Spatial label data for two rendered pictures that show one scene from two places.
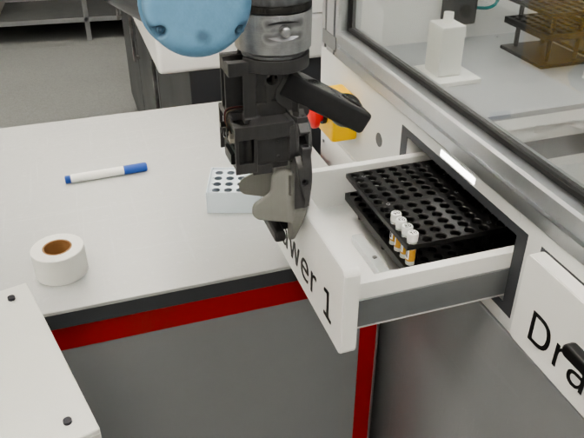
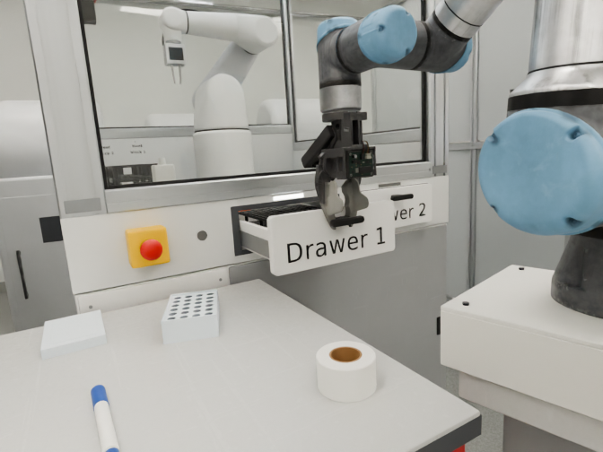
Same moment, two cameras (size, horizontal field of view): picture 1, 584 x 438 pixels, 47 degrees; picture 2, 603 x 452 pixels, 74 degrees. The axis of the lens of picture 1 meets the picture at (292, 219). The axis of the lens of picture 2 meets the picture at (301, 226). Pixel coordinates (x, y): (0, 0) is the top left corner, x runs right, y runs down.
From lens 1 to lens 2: 1.17 m
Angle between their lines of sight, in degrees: 93
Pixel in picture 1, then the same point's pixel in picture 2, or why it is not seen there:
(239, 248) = (275, 315)
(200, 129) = not seen: outside the picture
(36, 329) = (479, 290)
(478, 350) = (329, 271)
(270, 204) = (362, 198)
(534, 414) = (363, 261)
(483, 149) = (306, 176)
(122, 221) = (236, 377)
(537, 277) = not seen: hidden behind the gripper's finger
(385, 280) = not seen: hidden behind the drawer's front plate
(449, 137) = (278, 186)
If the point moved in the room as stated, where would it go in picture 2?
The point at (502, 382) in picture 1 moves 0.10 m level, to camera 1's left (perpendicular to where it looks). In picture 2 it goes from (346, 268) to (359, 279)
